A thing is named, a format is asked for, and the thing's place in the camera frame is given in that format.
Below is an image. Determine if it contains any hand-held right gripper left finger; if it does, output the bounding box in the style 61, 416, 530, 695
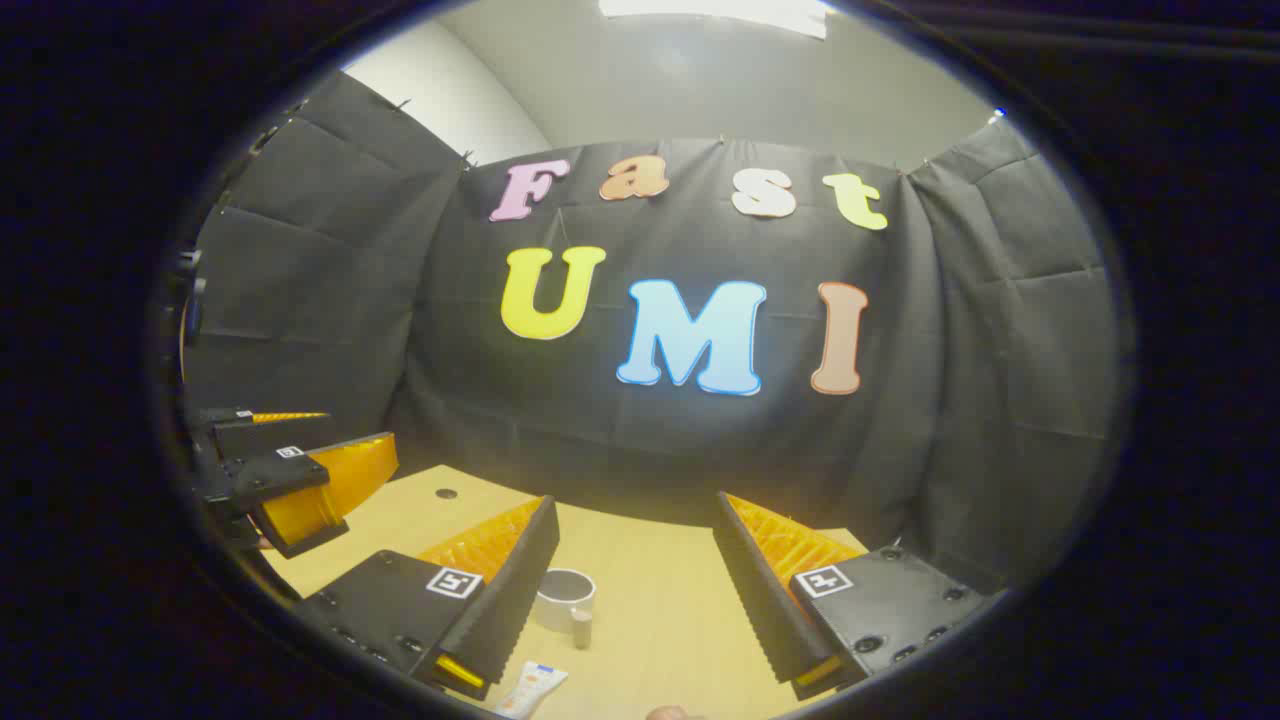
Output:
295, 495, 561, 701

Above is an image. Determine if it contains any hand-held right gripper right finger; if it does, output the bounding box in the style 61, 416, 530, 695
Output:
712, 491, 1006, 701

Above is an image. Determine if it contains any white cup with wooden handle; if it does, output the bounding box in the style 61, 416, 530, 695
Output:
533, 568, 598, 651

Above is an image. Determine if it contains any white toothpaste tube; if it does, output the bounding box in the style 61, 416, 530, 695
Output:
493, 662, 569, 719

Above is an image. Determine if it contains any light wooden desktop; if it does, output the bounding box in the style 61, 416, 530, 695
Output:
262, 465, 871, 720

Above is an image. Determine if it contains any black backdrop cloth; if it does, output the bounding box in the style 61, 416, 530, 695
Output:
185, 72, 1119, 593

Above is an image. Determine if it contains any ceiling light panel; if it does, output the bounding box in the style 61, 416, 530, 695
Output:
598, 0, 836, 39

